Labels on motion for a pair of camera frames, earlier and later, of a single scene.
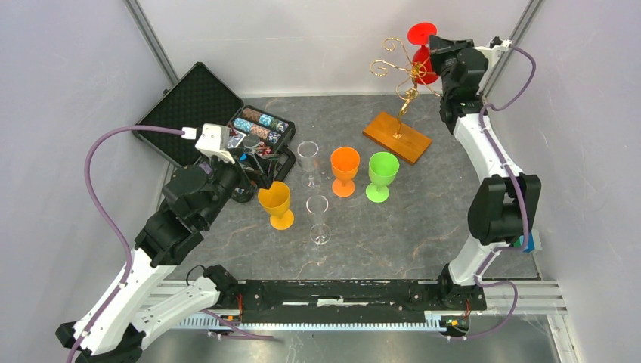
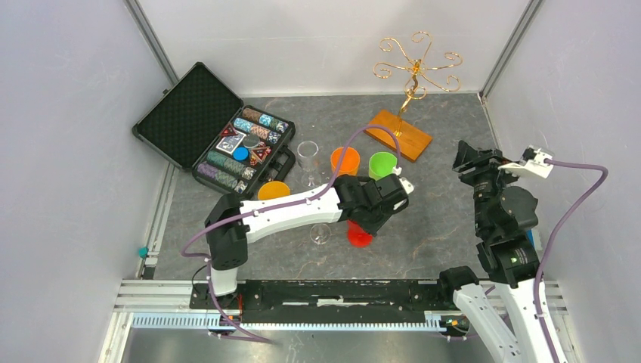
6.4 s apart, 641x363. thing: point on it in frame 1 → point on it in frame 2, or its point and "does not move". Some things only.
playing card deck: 235,140 does not move
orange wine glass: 345,162 does not move
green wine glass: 382,170 does not move
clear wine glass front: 307,152 does not move
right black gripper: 441,48 → 485,161
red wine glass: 424,70 → 357,236
